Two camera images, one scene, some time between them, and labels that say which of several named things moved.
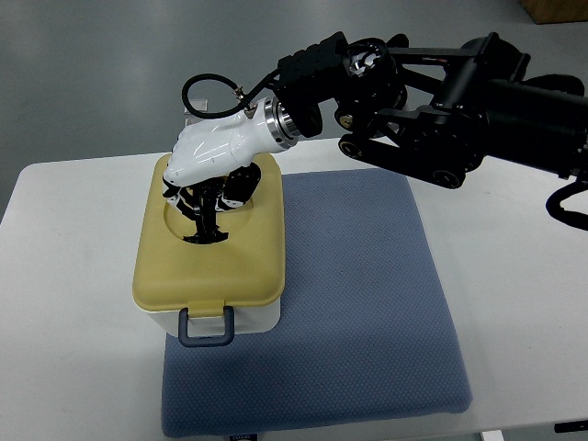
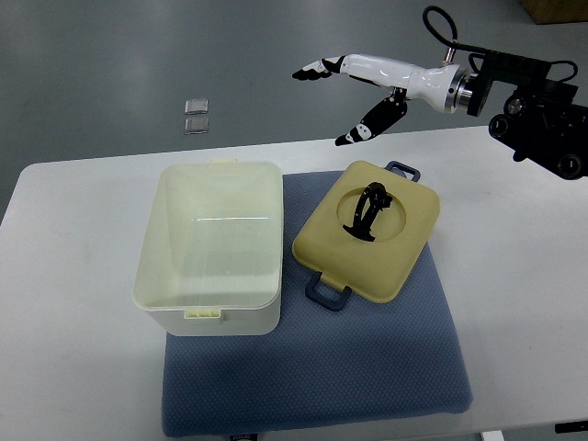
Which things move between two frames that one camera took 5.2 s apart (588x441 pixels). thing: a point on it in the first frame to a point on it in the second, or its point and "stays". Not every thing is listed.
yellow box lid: (206, 277) to (374, 268)
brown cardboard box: (556, 11) stays
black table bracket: (561, 427) stays
